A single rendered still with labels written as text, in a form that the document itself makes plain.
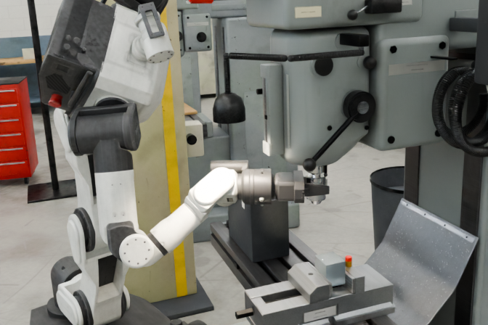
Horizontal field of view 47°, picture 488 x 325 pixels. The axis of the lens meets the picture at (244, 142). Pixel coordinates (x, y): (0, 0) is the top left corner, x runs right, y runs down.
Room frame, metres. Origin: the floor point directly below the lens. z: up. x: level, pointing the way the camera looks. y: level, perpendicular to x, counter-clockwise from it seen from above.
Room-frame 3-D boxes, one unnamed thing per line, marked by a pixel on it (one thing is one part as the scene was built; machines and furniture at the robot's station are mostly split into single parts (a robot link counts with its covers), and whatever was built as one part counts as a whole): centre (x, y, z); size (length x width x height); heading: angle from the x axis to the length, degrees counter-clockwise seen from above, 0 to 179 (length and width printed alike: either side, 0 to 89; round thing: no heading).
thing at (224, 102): (1.22, 0.03, 1.47); 0.07 x 0.07 x 0.06
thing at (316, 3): (1.33, -0.21, 1.68); 0.34 x 0.24 x 0.10; 109
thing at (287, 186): (1.32, -0.08, 1.24); 0.13 x 0.12 x 0.10; 176
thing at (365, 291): (1.24, -0.17, 0.99); 0.35 x 0.15 x 0.11; 109
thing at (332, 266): (1.25, -0.20, 1.05); 0.06 x 0.05 x 0.06; 19
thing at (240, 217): (1.64, -0.03, 1.04); 0.22 x 0.12 x 0.20; 19
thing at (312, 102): (1.31, -0.18, 1.47); 0.21 x 0.19 x 0.32; 19
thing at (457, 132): (1.22, -0.49, 1.45); 0.18 x 0.16 x 0.21; 109
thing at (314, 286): (1.23, -0.14, 1.03); 0.12 x 0.06 x 0.04; 19
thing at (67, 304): (1.81, 0.56, 0.68); 0.21 x 0.20 x 0.13; 37
